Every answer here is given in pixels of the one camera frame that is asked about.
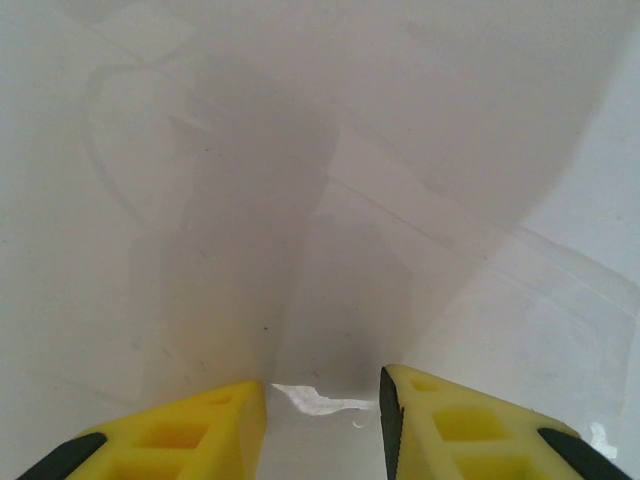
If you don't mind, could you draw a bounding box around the white paper sheet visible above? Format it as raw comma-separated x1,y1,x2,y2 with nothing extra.
0,0,640,480

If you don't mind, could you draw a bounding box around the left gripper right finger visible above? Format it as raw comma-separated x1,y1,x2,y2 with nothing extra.
379,364,626,480

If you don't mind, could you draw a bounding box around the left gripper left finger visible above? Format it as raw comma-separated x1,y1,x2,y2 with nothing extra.
29,380,267,480

